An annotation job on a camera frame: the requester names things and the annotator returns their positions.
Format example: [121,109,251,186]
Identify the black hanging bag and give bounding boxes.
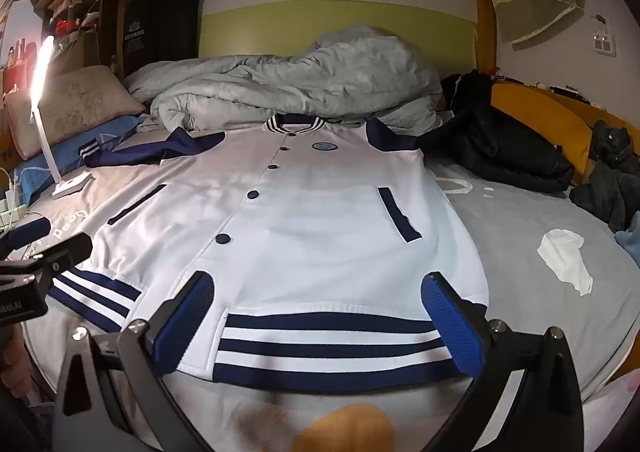
[117,0,202,78]

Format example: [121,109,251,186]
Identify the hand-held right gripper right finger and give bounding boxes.
[420,272,585,452]

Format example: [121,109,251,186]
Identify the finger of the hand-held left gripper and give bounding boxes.
[0,232,94,278]
[0,219,52,255]

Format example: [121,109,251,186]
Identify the pale printed blanket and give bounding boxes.
[30,367,640,452]

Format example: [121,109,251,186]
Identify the light blue cloth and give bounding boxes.
[614,212,640,268]

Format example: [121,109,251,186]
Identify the cluttered shelf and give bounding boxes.
[0,0,121,98]

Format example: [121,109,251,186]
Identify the white and navy varsity jacket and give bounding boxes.
[47,114,490,395]

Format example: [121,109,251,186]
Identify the white wall socket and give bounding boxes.
[592,14,617,55]

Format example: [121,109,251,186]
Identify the wooden bed frame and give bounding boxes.
[165,0,501,78]

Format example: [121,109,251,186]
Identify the white desk lamp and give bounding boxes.
[30,34,96,198]

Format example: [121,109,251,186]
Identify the blue pillow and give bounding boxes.
[12,114,146,208]

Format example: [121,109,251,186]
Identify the orange cushion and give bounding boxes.
[490,82,640,188]

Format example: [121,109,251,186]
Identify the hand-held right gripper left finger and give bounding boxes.
[52,271,216,452]

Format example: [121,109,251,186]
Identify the white power strip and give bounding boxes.
[0,197,26,228]

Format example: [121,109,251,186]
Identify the grey duvet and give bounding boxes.
[125,24,451,133]

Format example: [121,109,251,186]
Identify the black puffer jacket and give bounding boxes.
[435,71,576,195]

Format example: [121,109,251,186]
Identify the white tissue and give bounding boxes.
[537,228,595,295]

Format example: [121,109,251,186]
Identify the dark grey clothes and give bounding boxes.
[570,119,640,233]

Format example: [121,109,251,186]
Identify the person's left hand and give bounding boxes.
[0,324,31,398]

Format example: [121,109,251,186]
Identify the beige pillow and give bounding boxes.
[4,64,146,160]

